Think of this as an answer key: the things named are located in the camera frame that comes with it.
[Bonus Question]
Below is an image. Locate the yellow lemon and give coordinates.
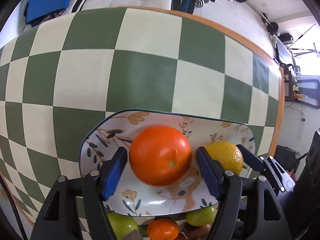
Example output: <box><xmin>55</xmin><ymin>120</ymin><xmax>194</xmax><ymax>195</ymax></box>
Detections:
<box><xmin>204</xmin><ymin>141</ymin><xmax>244</xmax><ymax>175</ymax></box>

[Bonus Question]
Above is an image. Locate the small green apple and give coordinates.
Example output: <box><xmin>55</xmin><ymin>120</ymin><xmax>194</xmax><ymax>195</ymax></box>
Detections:
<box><xmin>185</xmin><ymin>204</ymin><xmax>217</xmax><ymax>226</ymax></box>

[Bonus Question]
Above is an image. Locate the large orange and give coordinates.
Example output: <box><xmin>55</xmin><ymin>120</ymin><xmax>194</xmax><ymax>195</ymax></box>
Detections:
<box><xmin>129</xmin><ymin>126</ymin><xmax>192</xmax><ymax>186</ymax></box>

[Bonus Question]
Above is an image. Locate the large green apple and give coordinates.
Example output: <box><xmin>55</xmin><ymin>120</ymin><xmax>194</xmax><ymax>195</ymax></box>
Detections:
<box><xmin>107</xmin><ymin>212</ymin><xmax>138</xmax><ymax>239</ymax></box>

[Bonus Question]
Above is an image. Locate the small orange mandarin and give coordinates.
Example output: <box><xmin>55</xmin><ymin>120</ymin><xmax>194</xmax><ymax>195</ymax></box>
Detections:
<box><xmin>146</xmin><ymin>218</ymin><xmax>180</xmax><ymax>240</ymax></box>

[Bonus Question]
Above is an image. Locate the brown red apple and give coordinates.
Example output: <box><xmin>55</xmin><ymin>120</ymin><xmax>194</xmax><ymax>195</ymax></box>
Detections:
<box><xmin>183</xmin><ymin>223</ymin><xmax>212</xmax><ymax>240</ymax></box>

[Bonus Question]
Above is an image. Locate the floral oval plate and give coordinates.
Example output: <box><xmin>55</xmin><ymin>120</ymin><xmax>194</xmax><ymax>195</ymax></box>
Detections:
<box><xmin>79</xmin><ymin>109</ymin><xmax>256</xmax><ymax>216</ymax></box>

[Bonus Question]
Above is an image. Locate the green checkered tablecloth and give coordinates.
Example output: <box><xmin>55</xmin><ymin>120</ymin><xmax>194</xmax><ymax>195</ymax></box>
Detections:
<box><xmin>1</xmin><ymin>7</ymin><xmax>280</xmax><ymax>234</ymax></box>

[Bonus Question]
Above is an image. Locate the floor barbell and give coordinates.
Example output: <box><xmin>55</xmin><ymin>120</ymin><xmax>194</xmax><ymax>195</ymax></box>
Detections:
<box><xmin>213</xmin><ymin>0</ymin><xmax>280</xmax><ymax>36</ymax></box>

